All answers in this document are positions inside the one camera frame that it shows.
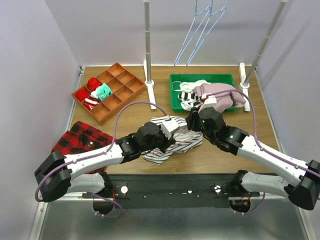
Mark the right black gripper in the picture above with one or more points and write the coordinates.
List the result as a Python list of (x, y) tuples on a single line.
[(192, 119)]

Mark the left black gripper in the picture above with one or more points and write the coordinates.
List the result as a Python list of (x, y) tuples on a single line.
[(165, 144)]

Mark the thin striped tank top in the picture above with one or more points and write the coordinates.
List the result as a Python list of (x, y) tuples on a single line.
[(182, 130)]

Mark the pink wire hanger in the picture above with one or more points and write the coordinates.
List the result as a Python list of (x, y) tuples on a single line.
[(183, 143)]

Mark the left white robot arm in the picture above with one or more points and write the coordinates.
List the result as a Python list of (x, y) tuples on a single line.
[(54, 176)]

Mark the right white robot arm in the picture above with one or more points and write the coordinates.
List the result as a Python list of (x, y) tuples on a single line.
[(294, 179)]

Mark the wide striped garment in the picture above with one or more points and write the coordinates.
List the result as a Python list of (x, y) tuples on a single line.
[(188, 98)]

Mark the green plastic bin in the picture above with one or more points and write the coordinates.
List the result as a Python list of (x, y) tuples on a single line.
[(178, 78)]

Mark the left white rack foot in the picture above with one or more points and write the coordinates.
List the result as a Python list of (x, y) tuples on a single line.
[(149, 86)]

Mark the white rack foot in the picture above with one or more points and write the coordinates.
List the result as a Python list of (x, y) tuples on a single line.
[(244, 86), (149, 86)]

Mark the orange compartment tray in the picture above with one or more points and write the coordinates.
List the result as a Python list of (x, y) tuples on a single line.
[(125, 88)]

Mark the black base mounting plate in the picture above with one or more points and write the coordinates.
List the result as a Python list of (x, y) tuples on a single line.
[(159, 191)]

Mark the right white rack foot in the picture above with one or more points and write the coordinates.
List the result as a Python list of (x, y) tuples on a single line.
[(244, 86)]

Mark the teal white sock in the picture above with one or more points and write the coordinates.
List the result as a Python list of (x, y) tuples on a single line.
[(102, 92)]

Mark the red black plaid shirt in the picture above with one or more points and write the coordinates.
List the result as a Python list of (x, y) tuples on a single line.
[(81, 138)]

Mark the red white striped sock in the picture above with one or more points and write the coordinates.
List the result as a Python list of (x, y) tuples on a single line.
[(89, 104)]

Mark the upper red sock ball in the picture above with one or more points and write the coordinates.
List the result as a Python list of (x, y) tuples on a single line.
[(93, 83)]

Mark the red sock ball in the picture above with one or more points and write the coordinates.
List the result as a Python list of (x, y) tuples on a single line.
[(81, 94), (93, 83)]

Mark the lower red sock ball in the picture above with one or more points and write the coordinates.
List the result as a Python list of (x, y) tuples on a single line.
[(81, 94)]

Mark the left metal rack pole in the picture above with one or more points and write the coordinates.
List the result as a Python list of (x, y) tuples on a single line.
[(147, 62)]

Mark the metal rack pole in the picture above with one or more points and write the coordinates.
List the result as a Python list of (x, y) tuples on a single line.
[(147, 62), (265, 40)]

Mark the right metal rack pole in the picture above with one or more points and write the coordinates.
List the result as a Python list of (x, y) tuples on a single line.
[(265, 40)]

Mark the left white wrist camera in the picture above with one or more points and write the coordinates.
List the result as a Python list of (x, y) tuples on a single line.
[(169, 126)]

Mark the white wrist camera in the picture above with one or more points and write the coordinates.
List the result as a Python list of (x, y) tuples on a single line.
[(169, 126), (208, 101)]

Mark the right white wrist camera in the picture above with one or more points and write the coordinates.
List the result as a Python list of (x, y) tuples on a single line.
[(208, 101)]

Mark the left blue wire hanger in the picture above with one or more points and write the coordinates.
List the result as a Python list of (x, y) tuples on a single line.
[(190, 34)]

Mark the blue wire hanger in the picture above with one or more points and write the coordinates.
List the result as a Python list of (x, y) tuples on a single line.
[(190, 34), (210, 21)]

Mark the right blue wire hanger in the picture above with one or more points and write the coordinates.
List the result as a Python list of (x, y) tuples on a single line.
[(210, 21)]

